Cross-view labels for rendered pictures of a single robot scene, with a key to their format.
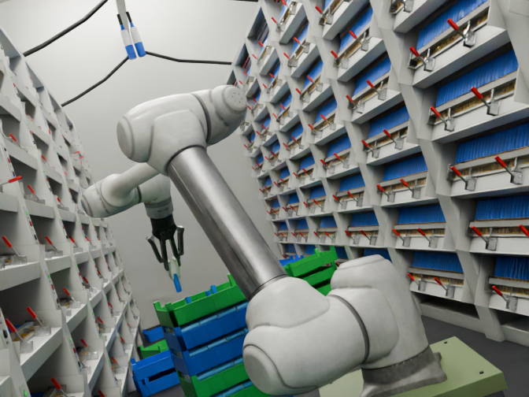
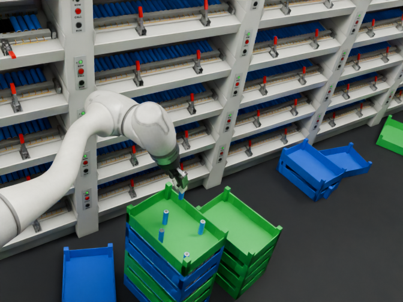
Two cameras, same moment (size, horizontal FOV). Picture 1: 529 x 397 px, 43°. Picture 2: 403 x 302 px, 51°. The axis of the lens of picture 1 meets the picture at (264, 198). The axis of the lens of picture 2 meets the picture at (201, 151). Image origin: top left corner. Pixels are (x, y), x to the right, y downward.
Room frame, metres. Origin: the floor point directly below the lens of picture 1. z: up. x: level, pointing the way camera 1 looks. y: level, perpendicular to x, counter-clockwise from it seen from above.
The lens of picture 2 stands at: (1.80, -0.54, 1.58)
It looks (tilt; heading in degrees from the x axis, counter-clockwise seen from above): 40 degrees down; 59
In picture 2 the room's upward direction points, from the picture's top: 11 degrees clockwise
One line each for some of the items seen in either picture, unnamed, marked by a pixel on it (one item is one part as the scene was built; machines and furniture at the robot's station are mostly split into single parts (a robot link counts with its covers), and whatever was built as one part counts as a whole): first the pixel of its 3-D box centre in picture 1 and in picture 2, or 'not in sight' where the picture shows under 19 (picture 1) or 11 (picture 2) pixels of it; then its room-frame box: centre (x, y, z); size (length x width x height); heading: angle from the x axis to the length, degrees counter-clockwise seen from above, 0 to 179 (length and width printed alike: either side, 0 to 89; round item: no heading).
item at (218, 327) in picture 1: (212, 320); (174, 239); (2.25, 0.30, 0.36); 0.30 x 0.20 x 0.08; 112
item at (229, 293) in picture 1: (205, 298); (176, 225); (2.25, 0.30, 0.44); 0.30 x 0.20 x 0.08; 112
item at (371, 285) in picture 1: (372, 307); not in sight; (1.44, -0.14, 0.39); 0.18 x 0.16 x 0.22; 121
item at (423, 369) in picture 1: (398, 364); not in sight; (1.46, -0.16, 0.26); 0.22 x 0.18 x 0.06; 169
